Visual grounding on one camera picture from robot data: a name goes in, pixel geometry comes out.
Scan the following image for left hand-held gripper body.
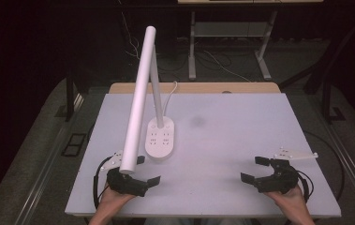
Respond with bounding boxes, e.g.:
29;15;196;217
99;150;150;198

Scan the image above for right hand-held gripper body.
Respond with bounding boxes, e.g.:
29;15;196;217
254;147;319;195

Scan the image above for white desk lamp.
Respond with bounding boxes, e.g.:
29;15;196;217
118;25;176;175

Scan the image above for person's left hand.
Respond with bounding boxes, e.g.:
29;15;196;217
96;185;136;218

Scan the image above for person's right hand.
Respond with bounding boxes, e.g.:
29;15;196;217
263;185;311;218

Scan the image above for black metal stand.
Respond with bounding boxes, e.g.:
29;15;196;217
54;69;84;123
319;78;348;123

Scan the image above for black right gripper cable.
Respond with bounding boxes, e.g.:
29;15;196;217
295;170;315;203

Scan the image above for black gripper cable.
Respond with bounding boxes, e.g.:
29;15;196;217
92;156;114;210
295;170;315;203

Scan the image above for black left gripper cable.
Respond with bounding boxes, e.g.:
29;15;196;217
92;156;114;210

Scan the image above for black floor cable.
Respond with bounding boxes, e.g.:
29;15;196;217
303;130;346;203

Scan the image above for black floor frame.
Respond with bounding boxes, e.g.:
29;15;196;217
60;132;87;158

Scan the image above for white lamp cable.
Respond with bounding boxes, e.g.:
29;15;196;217
162;81;179;117

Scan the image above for white floor cable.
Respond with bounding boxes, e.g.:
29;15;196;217
201;50;253;83

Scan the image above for thin white hanging cables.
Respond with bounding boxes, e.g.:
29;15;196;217
117;0;141;60

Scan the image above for grey metal desk frame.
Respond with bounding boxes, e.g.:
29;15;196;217
187;10;280;82

